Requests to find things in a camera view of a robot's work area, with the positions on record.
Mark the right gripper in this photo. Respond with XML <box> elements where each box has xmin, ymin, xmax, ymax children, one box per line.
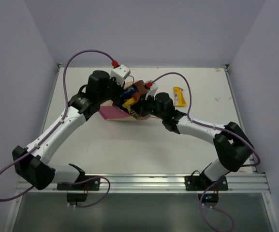
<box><xmin>130</xmin><ymin>92</ymin><xmax>165</xmax><ymax>120</ymax></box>

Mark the dark blue snack packet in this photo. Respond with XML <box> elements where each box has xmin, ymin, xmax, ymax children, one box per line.
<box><xmin>120</xmin><ymin>86</ymin><xmax>138</xmax><ymax>99</ymax></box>

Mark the pink beige paper bag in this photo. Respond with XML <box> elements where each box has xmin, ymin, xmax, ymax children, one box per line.
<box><xmin>99</xmin><ymin>79</ymin><xmax>152</xmax><ymax>121</ymax></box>

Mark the yellow M&M snack packet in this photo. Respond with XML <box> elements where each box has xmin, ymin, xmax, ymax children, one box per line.
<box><xmin>173</xmin><ymin>87</ymin><xmax>187</xmax><ymax>107</ymax></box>

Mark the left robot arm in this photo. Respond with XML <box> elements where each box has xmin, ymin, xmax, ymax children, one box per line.
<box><xmin>12</xmin><ymin>65</ymin><xmax>131</xmax><ymax>190</ymax></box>

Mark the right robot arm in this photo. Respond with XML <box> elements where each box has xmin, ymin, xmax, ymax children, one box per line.
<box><xmin>133</xmin><ymin>92</ymin><xmax>254</xmax><ymax>190</ymax></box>

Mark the orange yellow snack packet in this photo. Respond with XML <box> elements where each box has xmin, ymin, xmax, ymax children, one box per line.
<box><xmin>132</xmin><ymin>92</ymin><xmax>141</xmax><ymax>103</ymax></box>

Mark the right black controller box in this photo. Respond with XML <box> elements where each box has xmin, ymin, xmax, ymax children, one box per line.
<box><xmin>198</xmin><ymin>193</ymin><xmax>219</xmax><ymax>205</ymax></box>

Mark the black controller box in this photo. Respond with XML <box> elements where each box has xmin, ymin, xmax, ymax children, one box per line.
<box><xmin>198</xmin><ymin>193</ymin><xmax>219</xmax><ymax>205</ymax></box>
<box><xmin>66</xmin><ymin>193</ymin><xmax>88</xmax><ymax>205</ymax></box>

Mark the left black controller box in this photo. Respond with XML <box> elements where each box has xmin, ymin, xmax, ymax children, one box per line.
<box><xmin>66</xmin><ymin>193</ymin><xmax>88</xmax><ymax>205</ymax></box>

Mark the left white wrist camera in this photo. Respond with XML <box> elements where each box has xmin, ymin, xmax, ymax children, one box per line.
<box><xmin>110</xmin><ymin>65</ymin><xmax>131</xmax><ymax>87</ymax></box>

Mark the right black base bracket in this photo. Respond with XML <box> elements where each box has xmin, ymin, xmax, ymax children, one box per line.
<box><xmin>184</xmin><ymin>170</ymin><xmax>229</xmax><ymax>191</ymax></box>

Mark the black base bracket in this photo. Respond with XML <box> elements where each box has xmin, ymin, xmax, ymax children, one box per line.
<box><xmin>57</xmin><ymin>175</ymin><xmax>101</xmax><ymax>191</ymax></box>
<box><xmin>184</xmin><ymin>170</ymin><xmax>229</xmax><ymax>191</ymax></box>

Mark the left black base bracket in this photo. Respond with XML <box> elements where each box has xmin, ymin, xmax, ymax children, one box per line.
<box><xmin>57</xmin><ymin>175</ymin><xmax>101</xmax><ymax>191</ymax></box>

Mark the aluminium mounting rail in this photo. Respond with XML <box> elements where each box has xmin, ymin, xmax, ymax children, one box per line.
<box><xmin>15</xmin><ymin>173</ymin><xmax>270</xmax><ymax>194</ymax></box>

